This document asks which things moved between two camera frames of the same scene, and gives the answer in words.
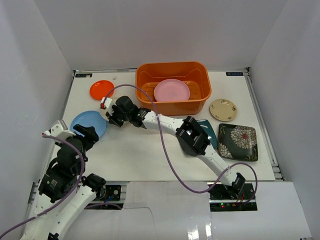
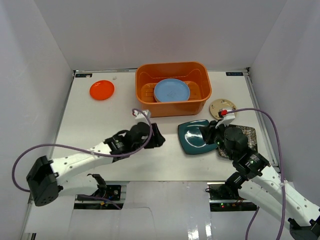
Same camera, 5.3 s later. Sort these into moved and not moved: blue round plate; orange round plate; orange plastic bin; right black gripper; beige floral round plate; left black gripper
Moved: right black gripper; left black gripper; blue round plate
Not moved: beige floral round plate; orange plastic bin; orange round plate
